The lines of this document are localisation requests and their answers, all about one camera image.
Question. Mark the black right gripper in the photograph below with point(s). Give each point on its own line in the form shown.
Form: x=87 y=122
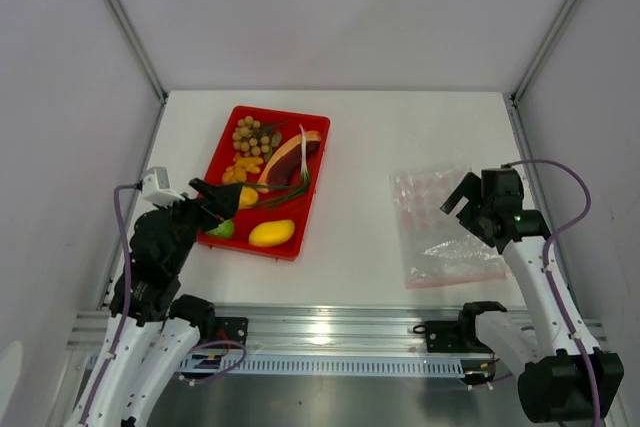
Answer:
x=470 y=188

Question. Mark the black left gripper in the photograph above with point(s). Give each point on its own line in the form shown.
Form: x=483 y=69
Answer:
x=221 y=201

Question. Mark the tan longan fruit bunch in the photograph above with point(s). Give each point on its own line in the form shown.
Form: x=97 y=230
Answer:
x=251 y=138

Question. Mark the sliced cured ham piece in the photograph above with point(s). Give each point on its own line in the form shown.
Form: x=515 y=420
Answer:
x=290 y=158

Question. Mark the clear zip top bag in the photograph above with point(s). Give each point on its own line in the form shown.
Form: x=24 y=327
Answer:
x=436 y=250

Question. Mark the green scallion stalk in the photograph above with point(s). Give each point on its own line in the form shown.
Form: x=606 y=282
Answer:
x=274 y=199

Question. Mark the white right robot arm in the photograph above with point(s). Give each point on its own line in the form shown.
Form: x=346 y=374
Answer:
x=562 y=372

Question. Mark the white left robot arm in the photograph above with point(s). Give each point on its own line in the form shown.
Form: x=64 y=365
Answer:
x=151 y=327

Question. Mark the yellow potato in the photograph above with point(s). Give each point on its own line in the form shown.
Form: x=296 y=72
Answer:
x=248 y=198

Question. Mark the green custard apple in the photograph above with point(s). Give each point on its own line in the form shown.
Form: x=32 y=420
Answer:
x=225 y=230

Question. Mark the orange ginger root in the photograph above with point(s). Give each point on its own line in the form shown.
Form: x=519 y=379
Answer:
x=242 y=168

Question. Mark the yellow mango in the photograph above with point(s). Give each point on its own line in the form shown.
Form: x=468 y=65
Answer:
x=272 y=233

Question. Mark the red plastic tray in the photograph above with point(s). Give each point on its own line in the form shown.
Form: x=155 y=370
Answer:
x=297 y=210

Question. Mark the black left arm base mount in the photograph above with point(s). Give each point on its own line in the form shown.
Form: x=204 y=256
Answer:
x=225 y=329

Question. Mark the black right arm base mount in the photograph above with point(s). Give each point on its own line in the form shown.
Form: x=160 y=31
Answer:
x=449 y=337

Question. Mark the aluminium rail profile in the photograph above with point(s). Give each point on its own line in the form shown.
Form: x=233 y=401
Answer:
x=325 y=330

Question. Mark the slotted grey cable duct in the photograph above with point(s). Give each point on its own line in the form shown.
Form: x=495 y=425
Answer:
x=412 y=367

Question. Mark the left aluminium frame post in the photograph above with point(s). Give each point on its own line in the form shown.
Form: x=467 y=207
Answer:
x=136 y=47

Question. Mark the aluminium frame post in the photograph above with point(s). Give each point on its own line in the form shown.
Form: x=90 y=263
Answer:
x=552 y=36
x=136 y=47

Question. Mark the right aluminium frame post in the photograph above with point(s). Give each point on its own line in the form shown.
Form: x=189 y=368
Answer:
x=552 y=36

